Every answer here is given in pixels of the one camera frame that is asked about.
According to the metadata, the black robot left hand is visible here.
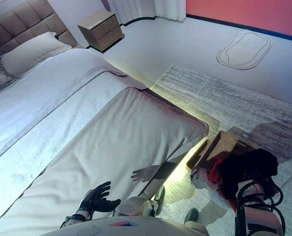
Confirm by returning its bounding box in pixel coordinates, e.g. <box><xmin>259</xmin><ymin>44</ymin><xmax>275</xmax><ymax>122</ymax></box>
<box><xmin>79</xmin><ymin>181</ymin><xmax>122</xmax><ymax>215</ymax></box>

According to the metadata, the white garment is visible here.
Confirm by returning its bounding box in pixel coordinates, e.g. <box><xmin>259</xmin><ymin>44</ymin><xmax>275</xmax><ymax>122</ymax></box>
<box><xmin>189</xmin><ymin>168</ymin><xmax>211</xmax><ymax>190</ymax></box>

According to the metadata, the red garment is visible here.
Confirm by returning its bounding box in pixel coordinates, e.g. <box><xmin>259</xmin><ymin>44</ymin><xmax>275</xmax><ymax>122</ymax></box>
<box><xmin>206</xmin><ymin>156</ymin><xmax>238</xmax><ymax>212</ymax></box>

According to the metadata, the black garment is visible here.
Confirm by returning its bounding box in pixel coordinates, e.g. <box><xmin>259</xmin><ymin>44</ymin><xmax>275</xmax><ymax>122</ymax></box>
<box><xmin>215</xmin><ymin>148</ymin><xmax>280</xmax><ymax>203</ymax></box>

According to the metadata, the bed with white bedding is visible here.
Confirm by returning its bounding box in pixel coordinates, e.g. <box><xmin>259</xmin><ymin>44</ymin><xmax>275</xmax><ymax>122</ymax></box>
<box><xmin>0</xmin><ymin>87</ymin><xmax>210</xmax><ymax>236</ymax></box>

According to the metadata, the woven wicker basket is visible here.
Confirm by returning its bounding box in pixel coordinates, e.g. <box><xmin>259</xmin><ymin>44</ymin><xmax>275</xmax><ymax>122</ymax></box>
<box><xmin>186</xmin><ymin>130</ymin><xmax>260</xmax><ymax>173</ymax></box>

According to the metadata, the grey robot torso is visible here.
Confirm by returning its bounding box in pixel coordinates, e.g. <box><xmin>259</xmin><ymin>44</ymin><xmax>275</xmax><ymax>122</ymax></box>
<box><xmin>40</xmin><ymin>215</ymin><xmax>208</xmax><ymax>236</ymax></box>

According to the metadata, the silver robot left leg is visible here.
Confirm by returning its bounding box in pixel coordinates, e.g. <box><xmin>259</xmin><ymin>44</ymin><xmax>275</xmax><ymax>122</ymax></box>
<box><xmin>113</xmin><ymin>185</ymin><xmax>166</xmax><ymax>219</ymax></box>

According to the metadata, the white textured bedspread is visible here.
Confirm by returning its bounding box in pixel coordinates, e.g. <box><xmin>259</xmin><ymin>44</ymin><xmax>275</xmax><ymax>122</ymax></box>
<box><xmin>0</xmin><ymin>70</ymin><xmax>148</xmax><ymax>199</ymax></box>

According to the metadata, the white duvet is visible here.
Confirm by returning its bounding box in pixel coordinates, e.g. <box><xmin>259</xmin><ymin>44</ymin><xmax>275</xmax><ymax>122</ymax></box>
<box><xmin>0</xmin><ymin>47</ymin><xmax>127</xmax><ymax>125</ymax></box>

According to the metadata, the white pillow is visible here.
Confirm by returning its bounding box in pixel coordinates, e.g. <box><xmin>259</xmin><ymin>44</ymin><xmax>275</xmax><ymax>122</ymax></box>
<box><xmin>0</xmin><ymin>31</ymin><xmax>73</xmax><ymax>76</ymax></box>

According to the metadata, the grey streaked rug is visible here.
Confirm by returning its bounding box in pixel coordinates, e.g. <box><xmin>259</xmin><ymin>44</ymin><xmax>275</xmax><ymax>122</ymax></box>
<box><xmin>150</xmin><ymin>63</ymin><xmax>292</xmax><ymax>236</ymax></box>

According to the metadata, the brown two-drawer nightstand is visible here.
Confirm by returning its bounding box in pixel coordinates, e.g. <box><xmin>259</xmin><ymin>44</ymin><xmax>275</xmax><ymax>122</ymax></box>
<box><xmin>77</xmin><ymin>10</ymin><xmax>125</xmax><ymax>53</ymax></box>

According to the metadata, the padded brown headboard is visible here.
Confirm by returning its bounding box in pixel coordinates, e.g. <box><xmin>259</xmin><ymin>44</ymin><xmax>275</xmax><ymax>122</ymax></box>
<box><xmin>0</xmin><ymin>0</ymin><xmax>78</xmax><ymax>62</ymax></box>

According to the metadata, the white pleated curtain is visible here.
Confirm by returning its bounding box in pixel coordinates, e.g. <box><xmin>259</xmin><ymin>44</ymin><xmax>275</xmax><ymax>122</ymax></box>
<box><xmin>107</xmin><ymin>0</ymin><xmax>187</xmax><ymax>24</ymax></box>

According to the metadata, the white oval floor mat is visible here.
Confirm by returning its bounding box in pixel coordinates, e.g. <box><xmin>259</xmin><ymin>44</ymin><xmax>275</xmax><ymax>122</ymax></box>
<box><xmin>216</xmin><ymin>31</ymin><xmax>273</xmax><ymax>70</ymax></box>

